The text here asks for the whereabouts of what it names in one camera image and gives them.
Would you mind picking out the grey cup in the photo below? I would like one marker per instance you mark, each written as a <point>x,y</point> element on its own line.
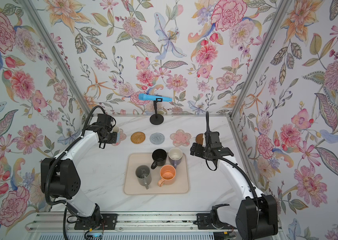
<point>144,176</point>

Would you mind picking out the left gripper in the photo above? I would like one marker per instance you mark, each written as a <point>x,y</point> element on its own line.
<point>114,135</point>

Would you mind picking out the blue microphone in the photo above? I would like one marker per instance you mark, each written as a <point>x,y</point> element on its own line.
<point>145,97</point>

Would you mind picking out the pink flower silicone coaster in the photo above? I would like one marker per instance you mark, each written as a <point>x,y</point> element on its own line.
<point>180,138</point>
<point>121,137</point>

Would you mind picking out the pink flower silicone coaster left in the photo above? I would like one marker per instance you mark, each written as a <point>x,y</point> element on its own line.
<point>121,137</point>

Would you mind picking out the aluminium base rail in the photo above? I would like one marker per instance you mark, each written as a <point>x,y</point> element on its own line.
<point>124,222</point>

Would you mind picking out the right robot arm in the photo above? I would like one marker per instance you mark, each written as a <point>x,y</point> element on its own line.
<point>254,216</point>

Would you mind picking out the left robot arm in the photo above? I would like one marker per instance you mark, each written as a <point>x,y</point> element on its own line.
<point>60,181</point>

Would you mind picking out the orange cup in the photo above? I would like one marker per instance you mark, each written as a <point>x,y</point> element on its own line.
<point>167,175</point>

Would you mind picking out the light blue cup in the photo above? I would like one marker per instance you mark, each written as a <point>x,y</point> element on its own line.
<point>116,134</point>

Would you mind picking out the black cup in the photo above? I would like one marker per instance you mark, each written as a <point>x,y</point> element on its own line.
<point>159,157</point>

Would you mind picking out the white cup with purple outside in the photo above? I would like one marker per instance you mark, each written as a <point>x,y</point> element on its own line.
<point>175,156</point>

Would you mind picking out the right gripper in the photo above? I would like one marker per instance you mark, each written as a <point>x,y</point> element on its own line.
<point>198,153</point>

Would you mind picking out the brown wooden round coaster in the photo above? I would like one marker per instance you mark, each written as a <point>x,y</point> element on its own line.
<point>200,139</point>

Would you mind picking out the black microphone stand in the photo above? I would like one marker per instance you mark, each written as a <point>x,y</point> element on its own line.
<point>156,118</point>

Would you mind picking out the woven rattan round coaster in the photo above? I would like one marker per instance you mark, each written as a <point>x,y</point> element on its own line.
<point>138,137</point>

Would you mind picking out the pink flower silicone coaster right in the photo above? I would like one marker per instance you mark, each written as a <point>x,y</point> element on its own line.
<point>180,138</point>

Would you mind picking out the blue woven round coaster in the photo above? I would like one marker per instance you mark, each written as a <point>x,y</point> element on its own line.
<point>157,138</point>

